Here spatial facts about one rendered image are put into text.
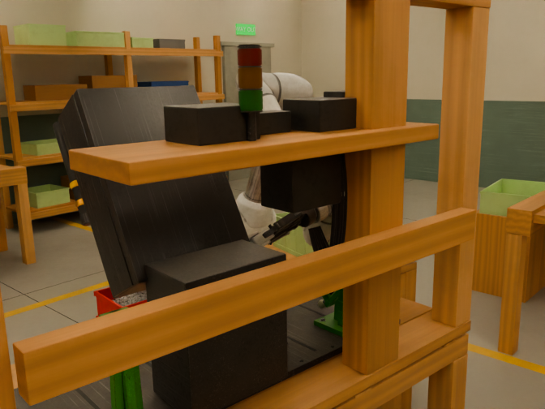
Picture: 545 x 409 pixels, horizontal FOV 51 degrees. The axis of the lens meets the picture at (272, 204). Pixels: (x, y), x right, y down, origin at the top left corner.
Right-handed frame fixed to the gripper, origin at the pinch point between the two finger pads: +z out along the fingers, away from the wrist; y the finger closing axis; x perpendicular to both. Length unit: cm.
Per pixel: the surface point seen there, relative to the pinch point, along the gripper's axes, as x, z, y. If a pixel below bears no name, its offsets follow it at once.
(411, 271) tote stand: 32, -100, -72
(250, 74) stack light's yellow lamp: -15, 15, 60
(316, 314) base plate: 24.9, -14.5, -24.7
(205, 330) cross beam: 19, 45, 37
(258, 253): 7.4, 14.6, 18.7
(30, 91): -380, -123, -380
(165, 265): -2.4, 35.6, 16.9
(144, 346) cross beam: 16, 57, 40
